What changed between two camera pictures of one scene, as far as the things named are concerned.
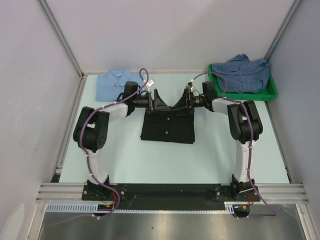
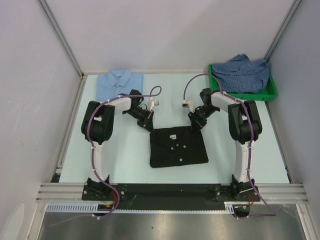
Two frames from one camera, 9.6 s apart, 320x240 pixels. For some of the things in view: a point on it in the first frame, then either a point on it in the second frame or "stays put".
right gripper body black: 195,101 → 201,115
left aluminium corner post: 61,37 stays put
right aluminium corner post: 283,29 stays put
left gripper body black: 145,102 → 141,115
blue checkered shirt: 244,75 stays put
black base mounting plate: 169,196 stays put
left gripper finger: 158,103 → 148,125
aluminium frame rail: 280,193 stays put
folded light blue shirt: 110,87 stays put
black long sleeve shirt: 176,126 → 176,146
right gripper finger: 182,103 → 196,127
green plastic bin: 269,93 stays put
